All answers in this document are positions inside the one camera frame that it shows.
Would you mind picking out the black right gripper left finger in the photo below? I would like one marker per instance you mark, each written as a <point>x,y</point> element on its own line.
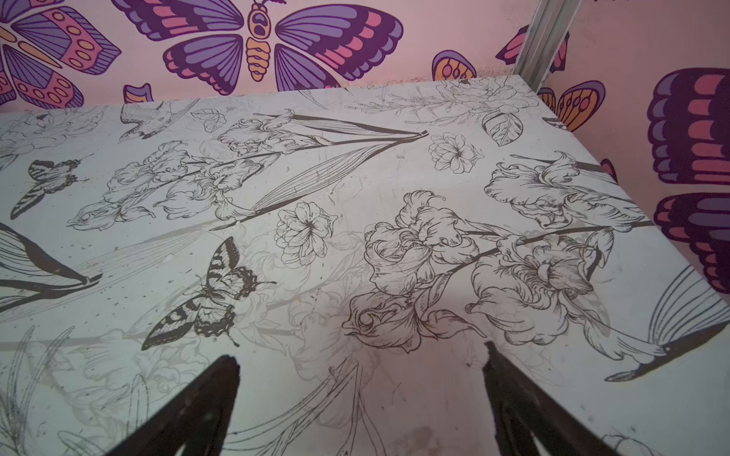
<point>195,421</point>

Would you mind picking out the aluminium frame post back right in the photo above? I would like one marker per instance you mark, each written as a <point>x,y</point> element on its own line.
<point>546,33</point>

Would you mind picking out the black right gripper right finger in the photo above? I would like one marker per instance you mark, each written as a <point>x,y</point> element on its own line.
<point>526,418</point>

